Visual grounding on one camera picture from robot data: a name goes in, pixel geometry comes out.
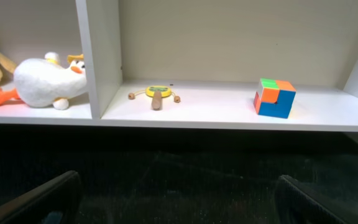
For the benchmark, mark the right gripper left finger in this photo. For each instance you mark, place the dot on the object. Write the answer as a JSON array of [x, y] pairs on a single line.
[[42, 199]]

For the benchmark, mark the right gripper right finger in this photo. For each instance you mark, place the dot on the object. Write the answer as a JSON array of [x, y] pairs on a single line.
[[303, 202]]

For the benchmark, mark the many-coloured puzzle cube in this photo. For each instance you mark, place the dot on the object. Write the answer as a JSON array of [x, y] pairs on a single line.
[[275, 102]]

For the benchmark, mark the yellow rattle drum toy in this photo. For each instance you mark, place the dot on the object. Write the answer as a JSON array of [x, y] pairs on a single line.
[[158, 92]]

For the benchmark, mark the white plush goose yellow hat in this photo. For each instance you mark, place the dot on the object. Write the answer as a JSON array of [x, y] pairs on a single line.
[[45, 82]]

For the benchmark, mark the white shelf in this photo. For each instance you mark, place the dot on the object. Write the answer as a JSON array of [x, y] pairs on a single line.
[[216, 115]]

